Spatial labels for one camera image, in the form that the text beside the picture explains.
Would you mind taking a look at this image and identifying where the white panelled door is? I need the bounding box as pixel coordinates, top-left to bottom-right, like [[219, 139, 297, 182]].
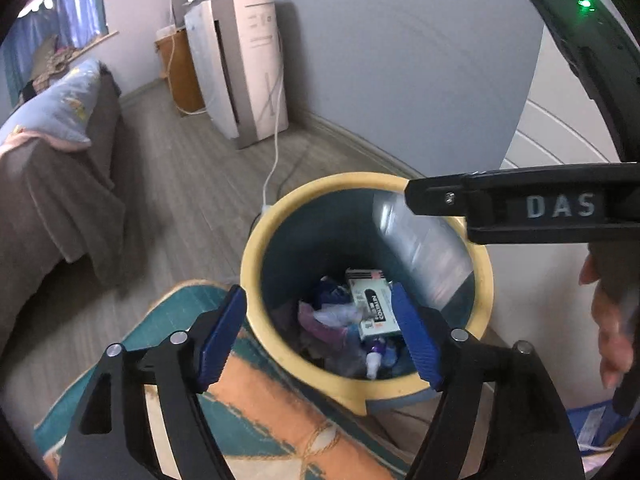
[[500, 0, 640, 171]]

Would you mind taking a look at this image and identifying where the pink snack wrapper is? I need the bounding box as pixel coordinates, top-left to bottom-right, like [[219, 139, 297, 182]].
[[299, 300, 363, 346]]

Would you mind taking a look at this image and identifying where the blue wet wipes packet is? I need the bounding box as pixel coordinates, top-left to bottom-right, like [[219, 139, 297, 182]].
[[315, 276, 351, 306]]

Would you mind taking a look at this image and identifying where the teal yellow-rimmed trash bin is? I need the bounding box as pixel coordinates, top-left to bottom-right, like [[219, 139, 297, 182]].
[[240, 172, 495, 413]]

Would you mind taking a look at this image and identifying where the patterned teal orange cushion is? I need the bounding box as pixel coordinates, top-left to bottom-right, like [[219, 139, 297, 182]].
[[32, 280, 416, 480]]

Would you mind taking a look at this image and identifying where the white air purifier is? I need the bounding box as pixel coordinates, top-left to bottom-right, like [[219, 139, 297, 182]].
[[184, 0, 290, 150]]

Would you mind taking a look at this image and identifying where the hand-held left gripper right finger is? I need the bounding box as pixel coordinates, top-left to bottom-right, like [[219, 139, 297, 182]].
[[390, 281, 586, 480]]

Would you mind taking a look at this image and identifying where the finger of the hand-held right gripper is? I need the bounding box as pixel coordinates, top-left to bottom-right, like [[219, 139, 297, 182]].
[[404, 174, 468, 218]]

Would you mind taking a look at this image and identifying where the clear plastic bag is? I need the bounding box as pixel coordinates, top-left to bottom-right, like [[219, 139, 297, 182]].
[[372, 190, 473, 321]]

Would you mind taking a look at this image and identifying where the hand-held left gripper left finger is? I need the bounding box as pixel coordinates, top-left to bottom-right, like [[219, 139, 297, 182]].
[[59, 284, 248, 480]]

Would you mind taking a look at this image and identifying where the purple tube white cap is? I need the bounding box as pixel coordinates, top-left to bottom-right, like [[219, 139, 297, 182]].
[[362, 338, 388, 380]]

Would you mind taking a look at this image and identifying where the plaid cloth pile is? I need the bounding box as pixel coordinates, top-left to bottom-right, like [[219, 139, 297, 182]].
[[30, 35, 83, 91]]

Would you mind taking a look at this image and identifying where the white power strip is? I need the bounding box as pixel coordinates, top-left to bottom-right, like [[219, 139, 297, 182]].
[[250, 204, 273, 233]]

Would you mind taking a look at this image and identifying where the blue curtain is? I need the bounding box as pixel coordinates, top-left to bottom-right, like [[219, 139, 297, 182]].
[[0, 0, 108, 111]]

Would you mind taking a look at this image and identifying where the blue packaging bag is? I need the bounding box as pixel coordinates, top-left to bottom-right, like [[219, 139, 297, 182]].
[[570, 400, 636, 466]]

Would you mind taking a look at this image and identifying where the small white carton box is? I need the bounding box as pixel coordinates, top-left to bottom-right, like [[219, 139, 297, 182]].
[[345, 268, 403, 338]]

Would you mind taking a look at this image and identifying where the grey bedspread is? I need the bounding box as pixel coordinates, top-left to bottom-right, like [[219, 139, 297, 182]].
[[0, 65, 128, 356]]

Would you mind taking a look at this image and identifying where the person's right hand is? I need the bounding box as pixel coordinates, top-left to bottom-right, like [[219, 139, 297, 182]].
[[579, 254, 636, 390]]

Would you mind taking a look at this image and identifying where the wooden cabinet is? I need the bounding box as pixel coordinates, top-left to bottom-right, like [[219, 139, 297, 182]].
[[154, 27, 207, 116]]

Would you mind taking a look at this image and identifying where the white power cable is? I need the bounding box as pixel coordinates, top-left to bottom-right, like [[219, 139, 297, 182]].
[[261, 30, 288, 211]]

